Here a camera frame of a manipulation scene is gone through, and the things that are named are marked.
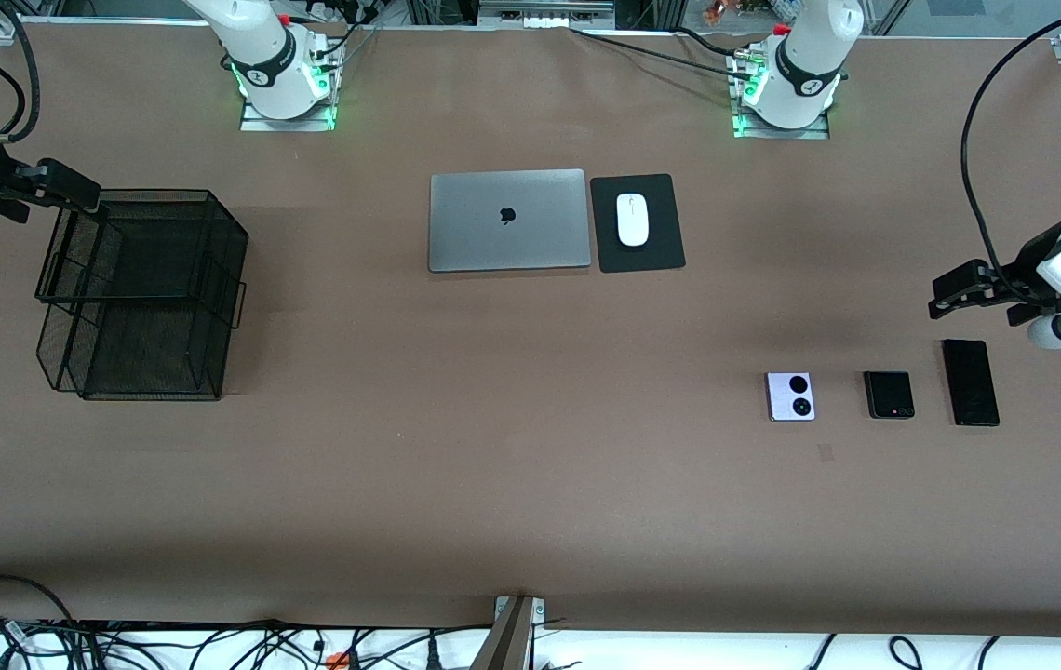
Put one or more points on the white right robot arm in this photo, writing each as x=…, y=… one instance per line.
x=275, y=56

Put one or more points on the aluminium camera pole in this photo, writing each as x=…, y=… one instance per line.
x=507, y=642

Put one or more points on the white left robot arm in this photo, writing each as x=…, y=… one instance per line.
x=810, y=65

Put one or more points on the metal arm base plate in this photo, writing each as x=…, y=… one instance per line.
x=256, y=125
x=810, y=134

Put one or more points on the grey closed laptop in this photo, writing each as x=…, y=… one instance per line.
x=475, y=233

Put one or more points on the small black flip phone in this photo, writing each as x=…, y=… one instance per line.
x=884, y=391

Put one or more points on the tall black phone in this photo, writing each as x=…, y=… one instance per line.
x=970, y=381

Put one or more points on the white flip phone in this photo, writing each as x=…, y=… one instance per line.
x=782, y=405

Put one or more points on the black mouse pad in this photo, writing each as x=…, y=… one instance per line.
x=665, y=251

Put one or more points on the white computer mouse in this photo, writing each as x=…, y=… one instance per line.
x=633, y=223

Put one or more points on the black mesh two-tier tray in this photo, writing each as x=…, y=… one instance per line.
x=158, y=354

